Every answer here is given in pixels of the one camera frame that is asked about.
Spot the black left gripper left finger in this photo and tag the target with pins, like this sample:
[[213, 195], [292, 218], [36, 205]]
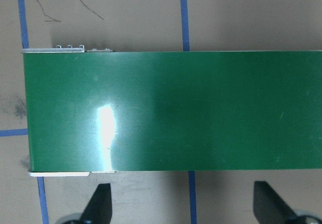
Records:
[[99, 208]]

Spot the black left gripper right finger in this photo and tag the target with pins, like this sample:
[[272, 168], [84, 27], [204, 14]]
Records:
[[269, 207]]

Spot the green conveyor belt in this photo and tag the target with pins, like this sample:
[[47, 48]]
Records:
[[172, 111]]

